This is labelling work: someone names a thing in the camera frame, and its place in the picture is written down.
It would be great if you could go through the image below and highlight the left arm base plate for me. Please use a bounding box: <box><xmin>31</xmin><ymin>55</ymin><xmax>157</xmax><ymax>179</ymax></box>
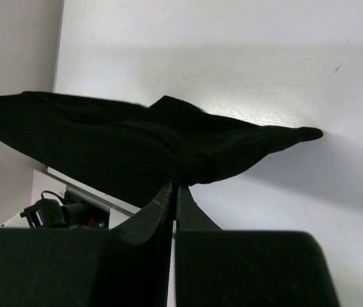
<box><xmin>63</xmin><ymin>190</ymin><xmax>109</xmax><ymax>229</ymax></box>

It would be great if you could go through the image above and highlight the aluminium table edge rail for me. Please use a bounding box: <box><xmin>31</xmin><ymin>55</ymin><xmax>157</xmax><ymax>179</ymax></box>
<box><xmin>46</xmin><ymin>166</ymin><xmax>140</xmax><ymax>214</ymax></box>

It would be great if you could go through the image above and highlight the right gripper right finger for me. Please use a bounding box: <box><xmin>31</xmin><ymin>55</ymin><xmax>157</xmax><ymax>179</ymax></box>
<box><xmin>175</xmin><ymin>187</ymin><xmax>340</xmax><ymax>307</ymax></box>

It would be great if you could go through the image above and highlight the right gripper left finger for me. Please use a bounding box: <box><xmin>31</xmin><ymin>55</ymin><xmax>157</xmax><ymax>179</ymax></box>
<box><xmin>0</xmin><ymin>183</ymin><xmax>173</xmax><ymax>306</ymax></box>

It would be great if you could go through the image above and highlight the black skirt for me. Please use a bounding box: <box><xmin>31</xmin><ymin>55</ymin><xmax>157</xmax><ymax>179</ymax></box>
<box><xmin>0</xmin><ymin>91</ymin><xmax>323</xmax><ymax>207</ymax></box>

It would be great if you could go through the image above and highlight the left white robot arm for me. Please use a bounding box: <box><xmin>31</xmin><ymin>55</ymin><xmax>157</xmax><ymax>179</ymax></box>
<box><xmin>20</xmin><ymin>191</ymin><xmax>89</xmax><ymax>228</ymax></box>

